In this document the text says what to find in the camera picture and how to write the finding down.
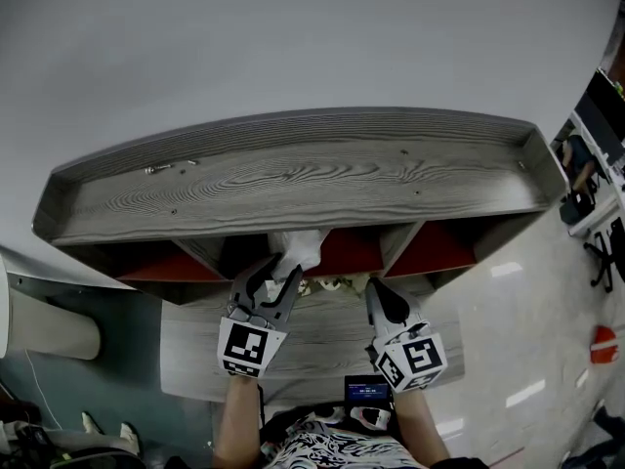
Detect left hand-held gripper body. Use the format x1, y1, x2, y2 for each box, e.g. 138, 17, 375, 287
216, 303, 290, 378

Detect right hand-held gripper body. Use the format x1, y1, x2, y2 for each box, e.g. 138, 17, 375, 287
365, 318, 448, 393

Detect white pack of tissues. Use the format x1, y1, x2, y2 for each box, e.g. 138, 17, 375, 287
268, 229, 329, 283

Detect grey wooden shelf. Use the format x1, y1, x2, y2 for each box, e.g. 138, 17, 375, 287
31, 107, 570, 403

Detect person's right forearm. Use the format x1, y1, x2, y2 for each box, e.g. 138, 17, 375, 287
392, 387, 451, 469

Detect person's left forearm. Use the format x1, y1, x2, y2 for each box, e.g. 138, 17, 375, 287
211, 373, 266, 469

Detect crumpled patterned packets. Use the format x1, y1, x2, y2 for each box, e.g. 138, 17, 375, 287
296, 272, 373, 296

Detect black device with screen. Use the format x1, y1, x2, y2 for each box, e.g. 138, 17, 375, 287
343, 374, 395, 410

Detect black and white patterned shirt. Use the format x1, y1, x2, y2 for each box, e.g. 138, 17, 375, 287
262, 406, 443, 469

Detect white shoe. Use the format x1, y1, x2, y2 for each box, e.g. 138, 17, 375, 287
119, 421, 142, 454
80, 410, 104, 437

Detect red and white round object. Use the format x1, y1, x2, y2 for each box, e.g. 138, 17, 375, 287
589, 325, 620, 363

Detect black bag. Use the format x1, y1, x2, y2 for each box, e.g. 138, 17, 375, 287
560, 192, 596, 226

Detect white cylindrical stand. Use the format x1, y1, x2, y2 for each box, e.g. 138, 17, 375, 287
0, 254, 103, 362

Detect black office chair base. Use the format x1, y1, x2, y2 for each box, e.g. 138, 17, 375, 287
584, 231, 622, 293

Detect white desk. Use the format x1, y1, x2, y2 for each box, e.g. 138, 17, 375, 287
550, 65, 625, 237

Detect white chest mount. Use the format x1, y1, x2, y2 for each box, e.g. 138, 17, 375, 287
350, 405, 393, 430

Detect thin white cable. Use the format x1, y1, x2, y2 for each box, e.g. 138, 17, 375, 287
23, 348, 63, 430

